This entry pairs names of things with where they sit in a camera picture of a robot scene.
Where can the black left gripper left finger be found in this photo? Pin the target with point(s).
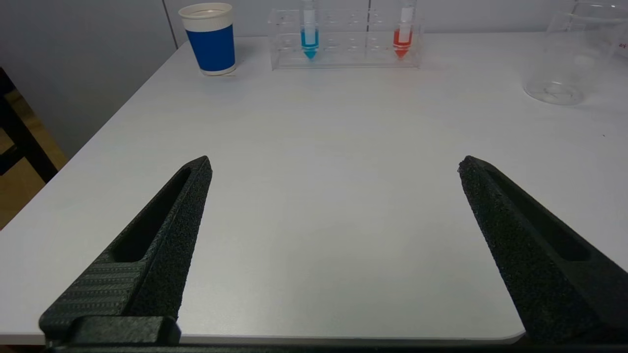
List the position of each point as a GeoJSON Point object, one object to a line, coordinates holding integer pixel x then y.
{"type": "Point", "coordinates": [142, 264]}

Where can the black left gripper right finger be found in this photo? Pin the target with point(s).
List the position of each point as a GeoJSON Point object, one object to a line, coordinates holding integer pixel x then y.
{"type": "Point", "coordinates": [549, 264]}

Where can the clear glass beaker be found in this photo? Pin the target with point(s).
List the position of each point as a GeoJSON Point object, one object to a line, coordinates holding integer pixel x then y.
{"type": "Point", "coordinates": [569, 63]}

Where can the test tube with red pigment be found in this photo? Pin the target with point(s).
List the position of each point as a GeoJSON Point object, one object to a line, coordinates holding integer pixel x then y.
{"type": "Point", "coordinates": [402, 41]}

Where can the test tube with blue pigment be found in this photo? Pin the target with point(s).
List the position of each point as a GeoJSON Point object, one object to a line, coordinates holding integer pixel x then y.
{"type": "Point", "coordinates": [309, 41]}

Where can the clear acrylic test tube rack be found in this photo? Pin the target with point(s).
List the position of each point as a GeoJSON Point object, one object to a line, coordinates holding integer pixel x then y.
{"type": "Point", "coordinates": [348, 49]}

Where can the black framed wooden table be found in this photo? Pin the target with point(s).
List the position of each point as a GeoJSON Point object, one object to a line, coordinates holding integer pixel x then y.
{"type": "Point", "coordinates": [22, 137]}

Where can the blue white paper cup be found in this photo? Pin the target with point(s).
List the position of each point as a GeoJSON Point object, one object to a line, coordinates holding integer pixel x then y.
{"type": "Point", "coordinates": [212, 46]}

